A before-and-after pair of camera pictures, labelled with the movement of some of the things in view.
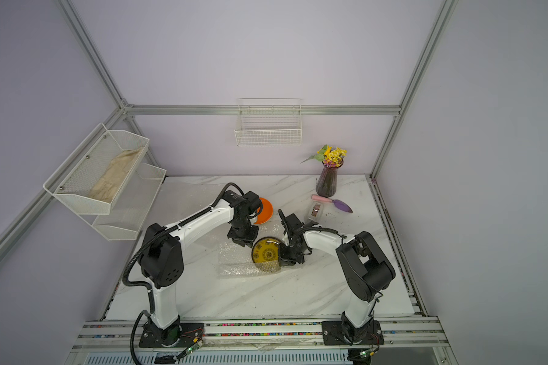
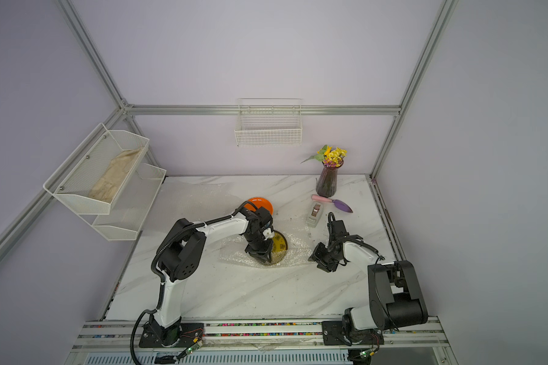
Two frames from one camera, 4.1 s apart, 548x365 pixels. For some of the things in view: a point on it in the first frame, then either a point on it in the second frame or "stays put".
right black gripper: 284,260 → 317,260
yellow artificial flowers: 332,157 stays put
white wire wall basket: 269,122 stays put
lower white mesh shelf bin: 128,211 stays put
